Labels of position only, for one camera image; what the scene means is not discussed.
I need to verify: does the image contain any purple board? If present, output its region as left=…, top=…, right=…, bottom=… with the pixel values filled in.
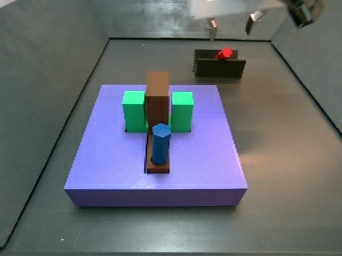
left=64, top=85, right=247, bottom=207

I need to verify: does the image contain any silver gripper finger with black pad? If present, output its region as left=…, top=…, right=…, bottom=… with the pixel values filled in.
left=206, top=18, right=217, bottom=41

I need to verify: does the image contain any green block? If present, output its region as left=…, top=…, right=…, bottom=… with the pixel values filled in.
left=121, top=91, right=146, bottom=132
left=170, top=91, right=194, bottom=132

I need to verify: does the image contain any brown tall block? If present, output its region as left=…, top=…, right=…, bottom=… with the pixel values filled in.
left=145, top=71, right=169, bottom=174

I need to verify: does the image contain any red peg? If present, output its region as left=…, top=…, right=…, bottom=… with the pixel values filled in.
left=214, top=48, right=233, bottom=60

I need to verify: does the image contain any blue hexagonal peg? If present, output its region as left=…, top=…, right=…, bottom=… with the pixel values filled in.
left=152, top=123, right=170, bottom=165

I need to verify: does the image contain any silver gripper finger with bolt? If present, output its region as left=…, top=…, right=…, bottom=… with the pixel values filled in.
left=244, top=10, right=267, bottom=34

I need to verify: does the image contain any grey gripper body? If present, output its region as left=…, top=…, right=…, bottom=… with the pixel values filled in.
left=186, top=0, right=284, bottom=20

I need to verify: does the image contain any black angled holder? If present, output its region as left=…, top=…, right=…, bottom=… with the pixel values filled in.
left=193, top=49, right=245, bottom=79

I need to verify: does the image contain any left green block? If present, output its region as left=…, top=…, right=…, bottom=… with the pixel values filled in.
left=121, top=91, right=146, bottom=132

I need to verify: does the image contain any right green block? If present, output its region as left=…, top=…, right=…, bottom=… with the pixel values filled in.
left=170, top=91, right=194, bottom=132

